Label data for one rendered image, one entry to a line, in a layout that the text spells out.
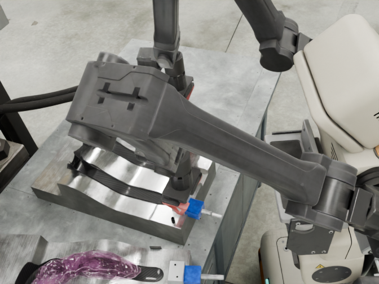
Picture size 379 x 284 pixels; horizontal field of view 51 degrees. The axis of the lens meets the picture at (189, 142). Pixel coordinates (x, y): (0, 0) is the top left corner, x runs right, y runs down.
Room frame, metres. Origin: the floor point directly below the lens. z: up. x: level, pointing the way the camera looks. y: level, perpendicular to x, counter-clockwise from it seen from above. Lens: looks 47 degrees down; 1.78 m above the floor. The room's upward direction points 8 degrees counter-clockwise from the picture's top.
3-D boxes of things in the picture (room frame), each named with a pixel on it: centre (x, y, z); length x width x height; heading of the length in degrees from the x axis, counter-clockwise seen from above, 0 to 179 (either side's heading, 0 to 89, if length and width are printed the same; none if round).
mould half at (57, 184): (0.77, 0.21, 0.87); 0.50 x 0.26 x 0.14; 62
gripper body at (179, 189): (0.60, 0.03, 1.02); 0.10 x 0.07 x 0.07; 152
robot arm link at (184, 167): (0.60, 0.04, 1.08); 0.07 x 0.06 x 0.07; 60
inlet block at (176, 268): (0.42, 0.03, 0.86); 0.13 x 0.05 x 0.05; 79
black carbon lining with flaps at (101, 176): (0.75, 0.20, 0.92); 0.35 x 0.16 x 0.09; 62
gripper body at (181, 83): (0.92, 0.01, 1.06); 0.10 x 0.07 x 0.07; 152
